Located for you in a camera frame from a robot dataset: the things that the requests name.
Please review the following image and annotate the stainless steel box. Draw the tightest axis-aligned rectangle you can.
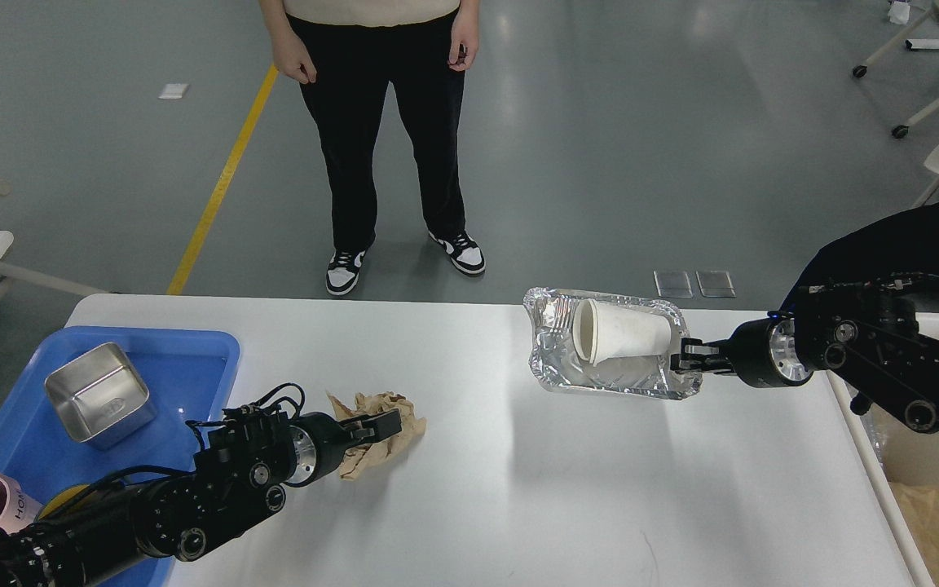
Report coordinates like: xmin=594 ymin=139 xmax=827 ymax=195
xmin=44 ymin=342 xmax=157 ymax=451

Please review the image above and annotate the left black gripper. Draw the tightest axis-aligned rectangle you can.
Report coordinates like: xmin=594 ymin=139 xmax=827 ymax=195
xmin=285 ymin=408 xmax=403 ymax=488

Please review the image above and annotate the brown paper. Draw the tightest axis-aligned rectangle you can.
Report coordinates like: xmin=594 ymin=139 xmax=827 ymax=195
xmin=327 ymin=391 xmax=427 ymax=482

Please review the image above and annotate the blue plastic tray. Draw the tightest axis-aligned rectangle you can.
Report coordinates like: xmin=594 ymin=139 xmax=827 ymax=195
xmin=0 ymin=327 xmax=240 ymax=587

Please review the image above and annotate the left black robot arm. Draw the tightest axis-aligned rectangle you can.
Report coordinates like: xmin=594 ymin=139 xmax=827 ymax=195
xmin=0 ymin=390 xmax=402 ymax=586

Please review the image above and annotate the standing person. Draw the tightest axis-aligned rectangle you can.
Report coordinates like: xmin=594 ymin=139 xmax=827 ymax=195
xmin=260 ymin=0 xmax=487 ymax=297

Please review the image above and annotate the white plastic bin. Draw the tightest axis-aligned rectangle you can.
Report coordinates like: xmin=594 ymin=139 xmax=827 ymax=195
xmin=824 ymin=311 xmax=939 ymax=587

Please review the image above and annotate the standing person's left hand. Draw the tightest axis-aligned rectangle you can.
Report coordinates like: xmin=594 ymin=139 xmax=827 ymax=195
xmin=447 ymin=12 xmax=479 ymax=72

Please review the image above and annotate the standing person's right hand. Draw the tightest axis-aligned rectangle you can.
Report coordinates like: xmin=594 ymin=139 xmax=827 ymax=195
xmin=271 ymin=31 xmax=318 ymax=85

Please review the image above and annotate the teal mug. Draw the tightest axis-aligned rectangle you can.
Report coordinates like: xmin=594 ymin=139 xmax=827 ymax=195
xmin=37 ymin=483 xmax=95 ymax=523

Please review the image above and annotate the white paper cup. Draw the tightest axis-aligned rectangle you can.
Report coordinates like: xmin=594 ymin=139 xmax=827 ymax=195
xmin=571 ymin=298 xmax=673 ymax=365

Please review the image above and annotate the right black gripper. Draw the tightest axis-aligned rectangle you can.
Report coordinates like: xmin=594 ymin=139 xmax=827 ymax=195
xmin=670 ymin=316 xmax=813 ymax=389

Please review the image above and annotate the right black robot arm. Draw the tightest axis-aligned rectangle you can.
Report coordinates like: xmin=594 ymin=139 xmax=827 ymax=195
xmin=668 ymin=272 xmax=939 ymax=435

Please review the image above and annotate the aluminium foil tray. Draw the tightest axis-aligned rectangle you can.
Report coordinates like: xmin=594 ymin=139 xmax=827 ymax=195
xmin=524 ymin=287 xmax=702 ymax=400

